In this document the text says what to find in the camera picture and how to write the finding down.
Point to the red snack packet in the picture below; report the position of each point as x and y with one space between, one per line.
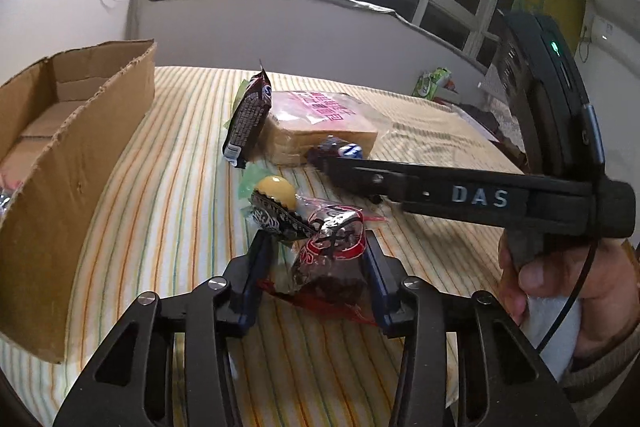
323 274

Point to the right hand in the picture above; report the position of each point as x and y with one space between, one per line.
609 296

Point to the black patterned snack packet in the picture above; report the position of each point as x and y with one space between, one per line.
274 218

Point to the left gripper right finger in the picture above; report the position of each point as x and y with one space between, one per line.
465 363

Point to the striped bed sheet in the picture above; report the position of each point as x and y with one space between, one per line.
170 218

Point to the yellow round jelly cup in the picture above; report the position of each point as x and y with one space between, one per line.
279 190

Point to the green plastic bag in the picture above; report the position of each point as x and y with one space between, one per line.
429 82

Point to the bread loaf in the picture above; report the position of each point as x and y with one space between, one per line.
301 120

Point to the snickers bar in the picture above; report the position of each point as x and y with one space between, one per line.
333 146

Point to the dark chocolate wrapper upright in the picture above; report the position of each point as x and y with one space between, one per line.
250 109

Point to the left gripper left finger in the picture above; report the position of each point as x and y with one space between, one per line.
128 380

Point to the cardboard box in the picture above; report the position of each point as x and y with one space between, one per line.
65 121

